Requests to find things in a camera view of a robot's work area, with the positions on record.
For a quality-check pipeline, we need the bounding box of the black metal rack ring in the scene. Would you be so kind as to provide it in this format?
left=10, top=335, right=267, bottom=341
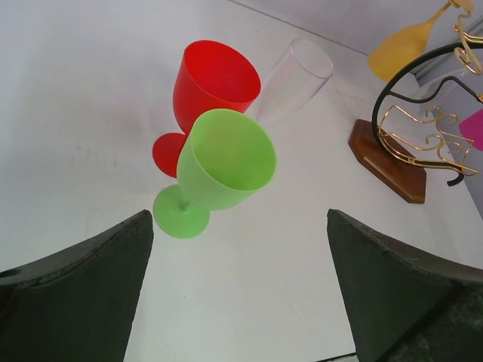
left=371, top=41, right=483, bottom=188

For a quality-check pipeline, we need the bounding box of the brown wooden rack base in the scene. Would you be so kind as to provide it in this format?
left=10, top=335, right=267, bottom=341
left=348, top=119, right=426, bottom=204

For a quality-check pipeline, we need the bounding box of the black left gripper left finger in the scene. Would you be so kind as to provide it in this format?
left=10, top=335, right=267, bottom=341
left=1, top=210, right=154, bottom=361

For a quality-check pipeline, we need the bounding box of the yellow wine glass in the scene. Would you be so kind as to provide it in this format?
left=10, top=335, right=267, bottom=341
left=368, top=1, right=475, bottom=82

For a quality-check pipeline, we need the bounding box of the green wine glass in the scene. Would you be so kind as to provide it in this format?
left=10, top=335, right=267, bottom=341
left=153, top=109, right=277, bottom=239

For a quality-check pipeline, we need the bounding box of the clear wine glass front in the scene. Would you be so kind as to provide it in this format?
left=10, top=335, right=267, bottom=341
left=247, top=38, right=334, bottom=125

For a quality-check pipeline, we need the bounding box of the red wine glass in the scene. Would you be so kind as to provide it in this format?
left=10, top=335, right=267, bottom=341
left=152, top=39, right=262, bottom=178

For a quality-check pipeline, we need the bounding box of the gold wire glass rack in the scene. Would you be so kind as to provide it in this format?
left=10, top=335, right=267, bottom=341
left=371, top=8, right=482, bottom=186

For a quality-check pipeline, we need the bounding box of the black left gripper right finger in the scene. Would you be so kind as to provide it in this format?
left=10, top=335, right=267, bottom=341
left=327, top=209, right=482, bottom=361

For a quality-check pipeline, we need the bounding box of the pink wine glass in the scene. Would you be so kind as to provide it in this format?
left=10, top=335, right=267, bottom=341
left=459, top=109, right=483, bottom=152

